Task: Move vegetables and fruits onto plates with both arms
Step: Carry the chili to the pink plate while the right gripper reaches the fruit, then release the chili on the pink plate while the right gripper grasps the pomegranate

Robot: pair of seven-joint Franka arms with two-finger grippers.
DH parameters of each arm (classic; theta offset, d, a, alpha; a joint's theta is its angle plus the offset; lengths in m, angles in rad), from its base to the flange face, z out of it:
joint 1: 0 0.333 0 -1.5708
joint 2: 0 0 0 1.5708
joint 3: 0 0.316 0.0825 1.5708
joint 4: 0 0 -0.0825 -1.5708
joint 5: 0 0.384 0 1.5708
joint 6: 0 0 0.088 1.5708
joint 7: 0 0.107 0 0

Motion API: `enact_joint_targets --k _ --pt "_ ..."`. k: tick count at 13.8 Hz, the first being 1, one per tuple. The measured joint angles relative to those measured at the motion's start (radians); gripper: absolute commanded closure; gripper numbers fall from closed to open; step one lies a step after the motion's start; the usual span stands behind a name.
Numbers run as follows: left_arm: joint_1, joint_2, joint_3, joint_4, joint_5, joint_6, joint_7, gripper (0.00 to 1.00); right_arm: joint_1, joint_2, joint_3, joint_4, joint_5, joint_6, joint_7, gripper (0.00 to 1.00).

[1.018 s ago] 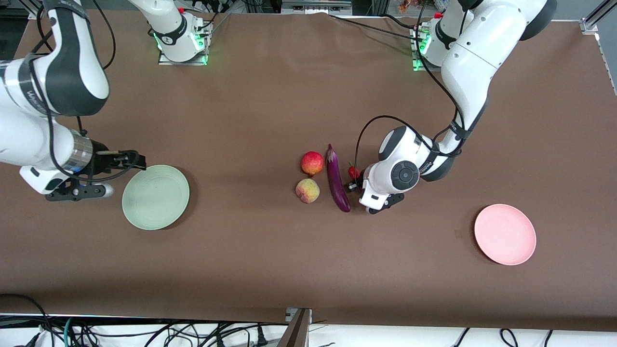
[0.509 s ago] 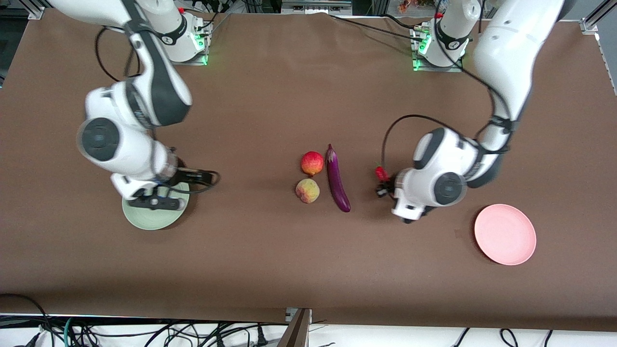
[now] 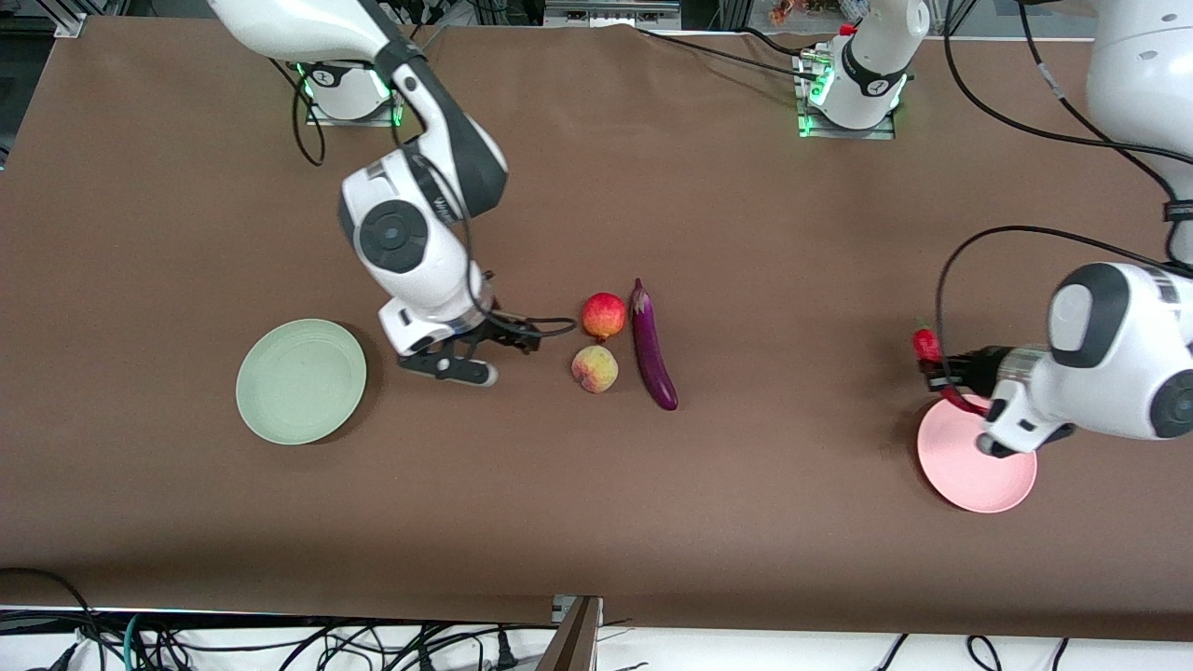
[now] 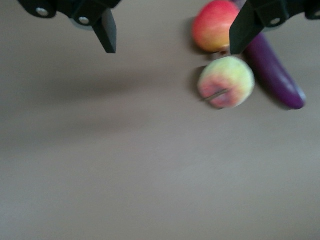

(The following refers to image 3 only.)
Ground thick black floor cable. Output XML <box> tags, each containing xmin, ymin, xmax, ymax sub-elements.
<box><xmin>0</xmin><ymin>567</ymin><xmax>108</xmax><ymax>671</ymax></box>

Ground pink round plate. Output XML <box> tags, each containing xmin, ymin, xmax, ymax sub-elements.
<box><xmin>916</xmin><ymin>394</ymin><xmax>1038</xmax><ymax>514</ymax></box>

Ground pale green round plate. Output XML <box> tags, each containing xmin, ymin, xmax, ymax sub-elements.
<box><xmin>235</xmin><ymin>319</ymin><xmax>368</xmax><ymax>446</ymax></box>

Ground metal camera post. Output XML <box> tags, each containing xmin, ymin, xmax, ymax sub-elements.
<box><xmin>539</xmin><ymin>595</ymin><xmax>605</xmax><ymax>671</ymax></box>

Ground orange background items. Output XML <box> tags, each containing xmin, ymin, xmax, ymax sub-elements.
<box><xmin>769</xmin><ymin>0</ymin><xmax>844</xmax><ymax>27</ymax></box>

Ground red apple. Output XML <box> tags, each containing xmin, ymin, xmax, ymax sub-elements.
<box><xmin>582</xmin><ymin>292</ymin><xmax>627</xmax><ymax>342</ymax></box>

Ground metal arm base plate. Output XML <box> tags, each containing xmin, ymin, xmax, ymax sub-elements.
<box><xmin>795</xmin><ymin>51</ymin><xmax>898</xmax><ymax>141</ymax></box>
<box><xmin>306</xmin><ymin>61</ymin><xmax>404</xmax><ymax>128</ymax></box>

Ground thin black power cable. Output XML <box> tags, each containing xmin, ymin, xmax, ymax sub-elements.
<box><xmin>638</xmin><ymin>26</ymin><xmax>823</xmax><ymax>83</ymax></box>

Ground yellow pink peach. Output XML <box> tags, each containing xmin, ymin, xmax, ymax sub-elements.
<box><xmin>570</xmin><ymin>344</ymin><xmax>620</xmax><ymax>394</ymax></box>

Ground grey background device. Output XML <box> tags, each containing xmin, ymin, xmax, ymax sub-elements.
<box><xmin>543</xmin><ymin>0</ymin><xmax>683</xmax><ymax>29</ymax></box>

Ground brown table cover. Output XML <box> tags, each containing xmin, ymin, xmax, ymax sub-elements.
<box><xmin>0</xmin><ymin>17</ymin><xmax>1193</xmax><ymax>642</ymax></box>

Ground long purple eggplant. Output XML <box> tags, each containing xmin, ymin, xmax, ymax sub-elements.
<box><xmin>630</xmin><ymin>278</ymin><xmax>679</xmax><ymax>412</ymax></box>

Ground red chili pepper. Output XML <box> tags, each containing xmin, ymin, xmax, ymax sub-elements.
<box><xmin>912</xmin><ymin>326</ymin><xmax>991</xmax><ymax>418</ymax></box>

